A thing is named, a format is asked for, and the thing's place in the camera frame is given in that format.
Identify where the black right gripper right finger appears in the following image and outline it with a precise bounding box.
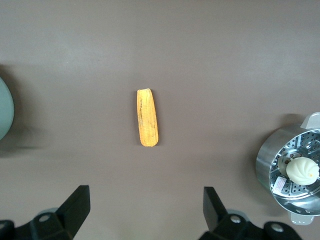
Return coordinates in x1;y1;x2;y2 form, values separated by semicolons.
198;186;304;240

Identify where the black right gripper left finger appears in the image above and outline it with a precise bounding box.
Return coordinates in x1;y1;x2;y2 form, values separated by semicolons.
0;184;91;240

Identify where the yellow corn cob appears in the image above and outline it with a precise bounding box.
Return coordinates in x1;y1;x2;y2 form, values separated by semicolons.
136;87;160;148

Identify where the steel steamer pot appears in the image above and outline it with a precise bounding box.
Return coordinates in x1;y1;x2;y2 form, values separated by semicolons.
255;112;320;226

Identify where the white red-print sticker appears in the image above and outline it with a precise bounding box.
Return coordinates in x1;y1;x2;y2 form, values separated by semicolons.
271;175;289;195

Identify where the white steamed bun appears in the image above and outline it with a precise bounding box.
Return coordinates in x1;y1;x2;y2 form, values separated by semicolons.
285;156;320;186

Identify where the steel pot with handles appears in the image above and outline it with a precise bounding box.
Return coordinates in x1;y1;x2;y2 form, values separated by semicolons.
0;76;15;141

